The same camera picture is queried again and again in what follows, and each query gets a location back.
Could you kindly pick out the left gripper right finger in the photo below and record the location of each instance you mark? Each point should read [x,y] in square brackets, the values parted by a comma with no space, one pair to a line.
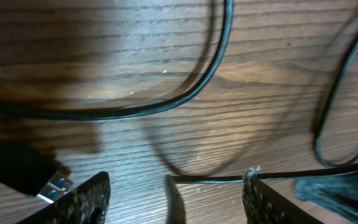
[263,205]

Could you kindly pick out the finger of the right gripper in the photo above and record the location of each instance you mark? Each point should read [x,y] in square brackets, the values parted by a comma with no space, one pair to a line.
[336,194]

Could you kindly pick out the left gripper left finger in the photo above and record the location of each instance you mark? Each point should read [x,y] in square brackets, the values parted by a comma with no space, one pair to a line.
[86,204]

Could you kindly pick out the black cable bundle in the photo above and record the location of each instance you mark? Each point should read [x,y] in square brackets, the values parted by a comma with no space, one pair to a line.
[145,89]

